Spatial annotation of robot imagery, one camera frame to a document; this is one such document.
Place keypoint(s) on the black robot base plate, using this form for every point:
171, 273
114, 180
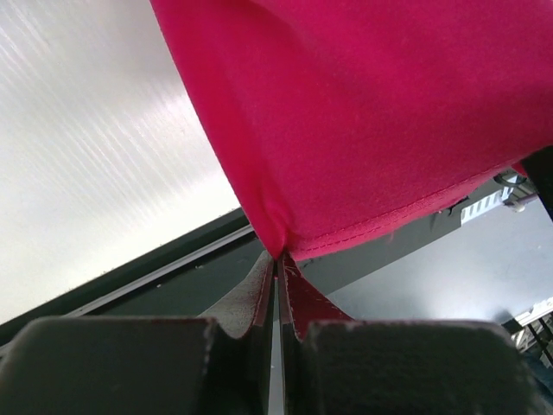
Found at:
189, 274

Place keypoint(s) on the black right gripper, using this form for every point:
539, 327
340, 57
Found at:
539, 169

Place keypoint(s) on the right white cable duct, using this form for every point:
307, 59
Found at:
485, 205

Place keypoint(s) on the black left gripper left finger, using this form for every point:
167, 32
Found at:
238, 367

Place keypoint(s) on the pink t shirt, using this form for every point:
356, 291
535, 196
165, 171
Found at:
337, 122

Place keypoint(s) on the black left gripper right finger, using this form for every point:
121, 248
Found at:
300, 304

